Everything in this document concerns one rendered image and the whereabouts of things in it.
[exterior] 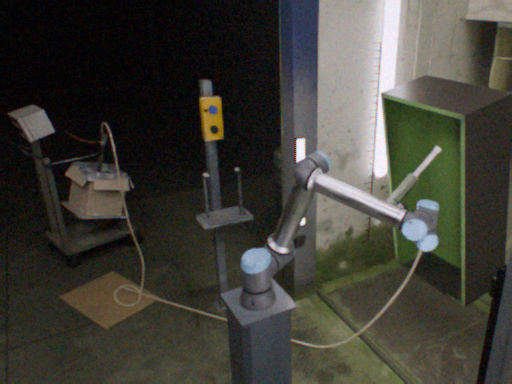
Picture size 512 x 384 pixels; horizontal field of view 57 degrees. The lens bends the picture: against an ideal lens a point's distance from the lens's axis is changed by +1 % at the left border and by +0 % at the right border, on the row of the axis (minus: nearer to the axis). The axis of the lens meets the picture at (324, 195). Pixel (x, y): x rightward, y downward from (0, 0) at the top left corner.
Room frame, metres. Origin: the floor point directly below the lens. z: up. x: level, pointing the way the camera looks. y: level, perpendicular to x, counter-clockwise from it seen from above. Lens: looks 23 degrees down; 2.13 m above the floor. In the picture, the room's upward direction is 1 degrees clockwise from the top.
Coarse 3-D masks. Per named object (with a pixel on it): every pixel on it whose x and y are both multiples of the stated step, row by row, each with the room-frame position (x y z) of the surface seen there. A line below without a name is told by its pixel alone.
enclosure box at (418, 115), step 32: (384, 96) 2.58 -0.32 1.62; (416, 96) 2.45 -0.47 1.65; (448, 96) 2.38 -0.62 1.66; (480, 96) 2.32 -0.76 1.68; (384, 128) 2.62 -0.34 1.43; (416, 128) 2.78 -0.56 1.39; (448, 128) 2.69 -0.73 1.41; (480, 128) 2.18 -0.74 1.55; (416, 160) 2.79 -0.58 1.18; (448, 160) 2.72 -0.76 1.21; (480, 160) 2.20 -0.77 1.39; (416, 192) 2.81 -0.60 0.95; (448, 192) 2.75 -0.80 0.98; (480, 192) 2.22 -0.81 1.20; (448, 224) 2.78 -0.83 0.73; (480, 224) 2.25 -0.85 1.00; (416, 256) 2.77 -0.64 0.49; (448, 256) 2.73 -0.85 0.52; (480, 256) 2.28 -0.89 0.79; (448, 288) 2.42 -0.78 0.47; (480, 288) 2.31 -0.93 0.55
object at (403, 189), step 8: (432, 152) 2.14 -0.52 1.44; (424, 168) 2.12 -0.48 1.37; (408, 176) 2.12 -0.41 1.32; (416, 176) 2.11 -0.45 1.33; (400, 184) 2.13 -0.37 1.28; (408, 184) 2.09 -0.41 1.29; (400, 192) 2.09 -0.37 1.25; (408, 192) 2.10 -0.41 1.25; (392, 200) 2.08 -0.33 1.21; (400, 200) 2.09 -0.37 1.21
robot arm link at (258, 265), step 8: (264, 248) 2.10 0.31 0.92; (248, 256) 2.03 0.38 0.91; (256, 256) 2.03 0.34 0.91; (264, 256) 2.03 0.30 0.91; (272, 256) 2.08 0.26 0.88; (248, 264) 1.97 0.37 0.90; (256, 264) 1.97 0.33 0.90; (264, 264) 1.98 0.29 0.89; (272, 264) 2.05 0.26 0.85; (248, 272) 1.97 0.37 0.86; (256, 272) 1.96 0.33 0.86; (264, 272) 1.98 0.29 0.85; (272, 272) 2.03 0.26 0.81; (248, 280) 1.97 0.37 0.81; (256, 280) 1.96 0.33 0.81; (264, 280) 1.98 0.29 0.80; (248, 288) 1.97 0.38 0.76; (256, 288) 1.96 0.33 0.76; (264, 288) 1.98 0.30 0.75
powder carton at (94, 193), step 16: (80, 176) 3.56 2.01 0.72; (96, 176) 3.51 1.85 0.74; (112, 176) 3.60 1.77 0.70; (128, 176) 3.71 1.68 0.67; (80, 192) 3.58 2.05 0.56; (96, 192) 3.51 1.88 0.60; (112, 192) 3.60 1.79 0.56; (80, 208) 3.52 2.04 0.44; (96, 208) 3.49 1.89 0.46; (112, 208) 3.59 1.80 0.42
